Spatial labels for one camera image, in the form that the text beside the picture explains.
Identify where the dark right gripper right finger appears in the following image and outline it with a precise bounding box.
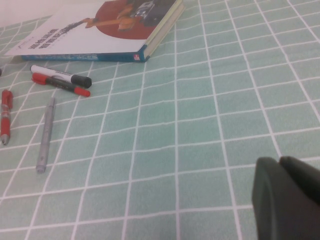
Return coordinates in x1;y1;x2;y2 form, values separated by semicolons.
279;155;320;201

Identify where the red retractable gel pen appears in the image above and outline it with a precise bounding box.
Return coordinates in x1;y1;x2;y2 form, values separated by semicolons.
0;89;14;146

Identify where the green checked tablecloth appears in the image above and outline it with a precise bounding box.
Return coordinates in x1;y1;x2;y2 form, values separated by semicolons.
0;0;320;240

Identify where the robot cover book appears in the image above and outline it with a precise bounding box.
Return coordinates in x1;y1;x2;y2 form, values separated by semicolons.
3;0;187;64

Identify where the red and black pen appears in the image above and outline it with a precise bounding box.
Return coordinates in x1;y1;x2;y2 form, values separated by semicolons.
31;72;91;98

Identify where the white marker with black cap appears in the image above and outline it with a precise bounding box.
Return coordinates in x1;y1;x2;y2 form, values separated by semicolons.
29;64;93;89

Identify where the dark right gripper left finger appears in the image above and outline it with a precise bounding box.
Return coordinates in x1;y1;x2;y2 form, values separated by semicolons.
250;156;320;240

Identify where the grey slim pen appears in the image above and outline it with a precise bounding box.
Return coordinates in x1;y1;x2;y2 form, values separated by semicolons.
35;96;56;174

